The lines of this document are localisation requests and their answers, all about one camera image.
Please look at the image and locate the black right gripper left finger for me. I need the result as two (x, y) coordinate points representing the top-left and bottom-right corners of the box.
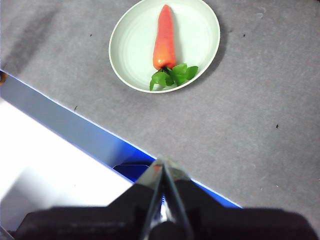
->
(14, 156), (165, 240)

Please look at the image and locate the orange carrot with green leaves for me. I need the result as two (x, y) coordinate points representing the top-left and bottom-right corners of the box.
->
(149, 4), (200, 92)

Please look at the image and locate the green plate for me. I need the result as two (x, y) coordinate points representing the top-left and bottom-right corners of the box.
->
(108, 0), (222, 94)

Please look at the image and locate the dark blue box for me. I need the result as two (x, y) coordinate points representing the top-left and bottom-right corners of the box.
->
(112, 162), (154, 183)

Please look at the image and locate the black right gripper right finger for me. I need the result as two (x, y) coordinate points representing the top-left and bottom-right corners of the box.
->
(164, 156), (311, 240)

